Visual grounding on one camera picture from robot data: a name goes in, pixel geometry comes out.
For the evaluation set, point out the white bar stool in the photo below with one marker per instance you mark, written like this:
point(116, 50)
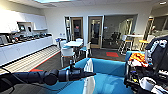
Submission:
point(123, 41)

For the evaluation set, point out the yellow bar stool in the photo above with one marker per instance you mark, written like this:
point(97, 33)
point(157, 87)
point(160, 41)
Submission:
point(144, 41)

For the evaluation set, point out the white lower kitchen cabinets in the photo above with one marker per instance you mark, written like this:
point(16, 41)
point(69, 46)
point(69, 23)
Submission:
point(20, 50)

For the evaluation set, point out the black microwave oven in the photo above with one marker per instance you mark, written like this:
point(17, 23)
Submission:
point(23, 27)

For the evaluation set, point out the white upper kitchen cabinets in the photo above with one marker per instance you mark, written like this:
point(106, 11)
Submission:
point(10, 20)

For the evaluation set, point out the ceiling light panel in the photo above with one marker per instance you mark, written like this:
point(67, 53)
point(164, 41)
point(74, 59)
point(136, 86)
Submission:
point(53, 1)

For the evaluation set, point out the white kitchen cabinets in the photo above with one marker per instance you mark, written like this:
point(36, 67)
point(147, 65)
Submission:
point(10, 20)
point(20, 50)

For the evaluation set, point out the white t-shirt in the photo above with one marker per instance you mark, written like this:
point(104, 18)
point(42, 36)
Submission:
point(89, 81)

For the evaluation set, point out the blue sofa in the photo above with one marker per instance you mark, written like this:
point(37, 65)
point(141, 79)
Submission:
point(110, 76)

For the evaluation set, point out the white high table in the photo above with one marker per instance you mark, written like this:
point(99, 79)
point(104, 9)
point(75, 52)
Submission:
point(133, 35)

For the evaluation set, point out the dark bin blue lid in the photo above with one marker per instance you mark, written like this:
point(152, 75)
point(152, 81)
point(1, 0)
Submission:
point(57, 40)

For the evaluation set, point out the wooden framed glass door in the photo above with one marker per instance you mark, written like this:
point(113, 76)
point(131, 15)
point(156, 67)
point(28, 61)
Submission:
point(95, 31)
point(76, 28)

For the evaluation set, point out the white chair teal seat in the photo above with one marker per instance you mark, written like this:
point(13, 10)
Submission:
point(85, 49)
point(64, 44)

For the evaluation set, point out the black office chair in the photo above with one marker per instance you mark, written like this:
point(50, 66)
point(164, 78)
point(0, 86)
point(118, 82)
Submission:
point(115, 37)

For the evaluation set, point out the white round object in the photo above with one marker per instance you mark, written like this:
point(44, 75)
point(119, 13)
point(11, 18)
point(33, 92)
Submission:
point(146, 83)

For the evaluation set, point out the white square table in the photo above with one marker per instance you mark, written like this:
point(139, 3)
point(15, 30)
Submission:
point(74, 43)

